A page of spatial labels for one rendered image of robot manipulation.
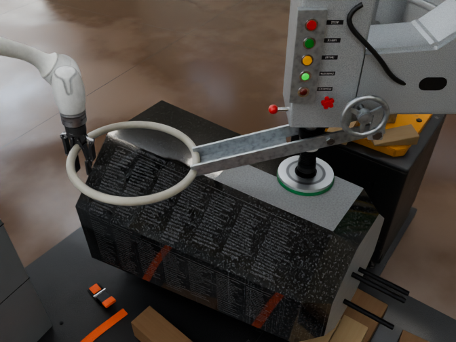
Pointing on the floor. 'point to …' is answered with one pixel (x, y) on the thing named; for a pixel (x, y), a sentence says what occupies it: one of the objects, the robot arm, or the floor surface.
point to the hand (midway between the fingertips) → (82, 165)
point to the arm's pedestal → (18, 298)
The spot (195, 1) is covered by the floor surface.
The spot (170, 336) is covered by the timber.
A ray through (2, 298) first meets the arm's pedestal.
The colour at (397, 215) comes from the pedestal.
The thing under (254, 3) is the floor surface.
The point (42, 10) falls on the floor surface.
